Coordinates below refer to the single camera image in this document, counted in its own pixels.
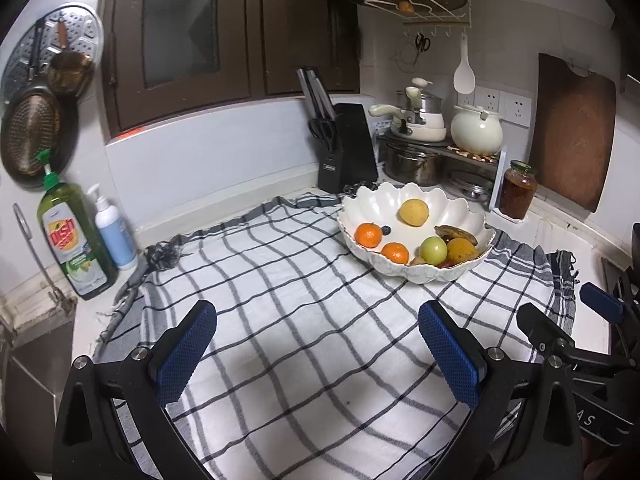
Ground woven trivet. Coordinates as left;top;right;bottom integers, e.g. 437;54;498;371
446;145;501;163

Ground white rice paddle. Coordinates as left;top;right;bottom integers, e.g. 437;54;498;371
453;35;477;96

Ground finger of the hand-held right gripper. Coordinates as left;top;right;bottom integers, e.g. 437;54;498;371
516;302;640;375
580;282;640;327

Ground yellow mango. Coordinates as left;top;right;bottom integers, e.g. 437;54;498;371
445;238;478;264

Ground white blue pump bottle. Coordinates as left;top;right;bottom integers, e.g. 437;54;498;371
86;183;139;271

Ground green apple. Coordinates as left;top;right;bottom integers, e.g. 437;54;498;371
419;236;448;263

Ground grey kitchen shelf rack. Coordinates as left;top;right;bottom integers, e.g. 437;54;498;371
376;132;508;211

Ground white ceramic casserole pot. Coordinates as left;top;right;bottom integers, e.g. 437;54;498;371
450;104;505;157

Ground glass jar of red sauce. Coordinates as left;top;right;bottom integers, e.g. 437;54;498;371
499;160;539;221

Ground white scalloped bowl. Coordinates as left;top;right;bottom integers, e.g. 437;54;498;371
336;182;497;284

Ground green dish soap bottle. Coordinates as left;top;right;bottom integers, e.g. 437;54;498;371
37;150;120;301

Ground white wire hook rack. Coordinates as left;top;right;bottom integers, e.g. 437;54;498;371
362;0;473;38

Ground large stainless steel pot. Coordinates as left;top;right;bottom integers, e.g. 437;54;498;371
382;137;446;187

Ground black kitchen scissors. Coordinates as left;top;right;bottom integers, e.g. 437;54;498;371
308;116;337;153

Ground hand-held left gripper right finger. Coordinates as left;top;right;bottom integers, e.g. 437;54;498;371
418;300;586;480

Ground black knife block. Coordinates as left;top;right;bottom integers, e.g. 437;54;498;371
317;102;379;194

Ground perforated steel steamer plate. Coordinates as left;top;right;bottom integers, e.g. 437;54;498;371
0;2;104;111

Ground cream saucepan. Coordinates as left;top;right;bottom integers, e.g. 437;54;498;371
368;103;447;143

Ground brown wooden cabinet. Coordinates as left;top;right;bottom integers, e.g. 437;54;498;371
97;0;362;145

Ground steel pot with cream handle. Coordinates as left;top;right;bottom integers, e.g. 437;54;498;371
396;77;444;126

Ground black white checked cloth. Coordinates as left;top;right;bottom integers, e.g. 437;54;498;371
92;191;578;480

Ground orange mandarin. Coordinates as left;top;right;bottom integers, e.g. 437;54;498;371
355;222;383;248
381;242;410;265

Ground white wall socket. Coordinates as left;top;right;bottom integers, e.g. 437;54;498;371
472;86;503;113
501;91;533;128

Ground brown wooden cutting board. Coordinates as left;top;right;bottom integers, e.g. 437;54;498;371
528;52;617;213

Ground dark hanging frying pan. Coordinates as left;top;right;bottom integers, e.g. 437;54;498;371
0;85;81;191

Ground yellow citrus fruit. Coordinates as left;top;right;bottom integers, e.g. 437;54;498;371
397;198;431;227

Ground stainless steel lid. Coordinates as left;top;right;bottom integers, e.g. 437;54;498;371
446;170;496;203

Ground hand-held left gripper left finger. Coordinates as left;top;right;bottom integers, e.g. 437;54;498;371
52;300;218;480

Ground steel handled knife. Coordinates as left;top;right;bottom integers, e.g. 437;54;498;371
306;66;332;118
297;67;317;121

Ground spotted ripe banana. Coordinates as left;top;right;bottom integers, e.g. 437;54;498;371
434;225;480;247

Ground copper pot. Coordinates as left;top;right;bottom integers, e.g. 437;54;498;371
46;20;97;98

